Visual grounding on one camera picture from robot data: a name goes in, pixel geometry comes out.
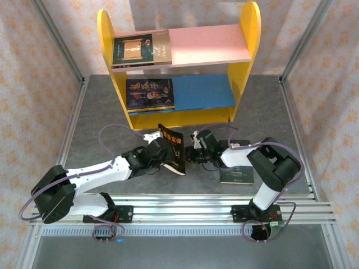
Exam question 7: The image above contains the grey slotted cable duct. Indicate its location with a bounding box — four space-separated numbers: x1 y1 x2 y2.
41 225 255 236

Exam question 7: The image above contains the aluminium side frame rail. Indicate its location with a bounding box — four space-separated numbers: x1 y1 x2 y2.
13 77 90 269
277 75 354 269

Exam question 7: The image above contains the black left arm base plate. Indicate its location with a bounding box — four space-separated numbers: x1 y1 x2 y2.
83 205 134 224

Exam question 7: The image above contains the black orange-title book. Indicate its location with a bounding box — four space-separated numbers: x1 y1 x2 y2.
158 123 187 177

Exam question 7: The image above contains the yellow pink blue bookshelf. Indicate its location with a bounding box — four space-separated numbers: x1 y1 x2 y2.
96 1 262 132

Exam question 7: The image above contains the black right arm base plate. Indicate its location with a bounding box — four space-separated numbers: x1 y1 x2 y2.
231 204 282 224

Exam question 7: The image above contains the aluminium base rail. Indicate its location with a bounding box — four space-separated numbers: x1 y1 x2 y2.
29 193 337 225

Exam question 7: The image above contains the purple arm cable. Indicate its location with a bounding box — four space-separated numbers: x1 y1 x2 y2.
18 124 146 244
193 124 305 244

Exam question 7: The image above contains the aluminium frame post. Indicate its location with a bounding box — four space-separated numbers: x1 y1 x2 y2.
279 0 334 85
29 0 86 85

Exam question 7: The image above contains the green tan scroll cover book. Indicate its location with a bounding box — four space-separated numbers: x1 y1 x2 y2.
111 29 173 69

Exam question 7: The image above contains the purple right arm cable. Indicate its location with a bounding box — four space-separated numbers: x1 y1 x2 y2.
193 124 305 244

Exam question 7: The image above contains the dark blue gold-title book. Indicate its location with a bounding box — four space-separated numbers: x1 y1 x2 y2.
125 78 176 112

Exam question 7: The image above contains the black white-title book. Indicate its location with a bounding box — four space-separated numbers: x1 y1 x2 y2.
219 139 255 185

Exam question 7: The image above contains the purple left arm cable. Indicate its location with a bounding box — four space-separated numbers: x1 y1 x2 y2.
18 124 146 244

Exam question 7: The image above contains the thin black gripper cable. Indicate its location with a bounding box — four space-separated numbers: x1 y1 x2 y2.
131 165 167 178
201 161 222 173

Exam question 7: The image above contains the thin black left gripper cable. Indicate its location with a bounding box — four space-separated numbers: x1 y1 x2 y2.
131 165 167 178

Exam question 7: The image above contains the thin black right gripper cable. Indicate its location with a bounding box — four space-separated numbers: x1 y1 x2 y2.
201 161 222 173

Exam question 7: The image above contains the yellow cartoon cover book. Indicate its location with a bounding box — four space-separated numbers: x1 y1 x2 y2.
126 105 176 114

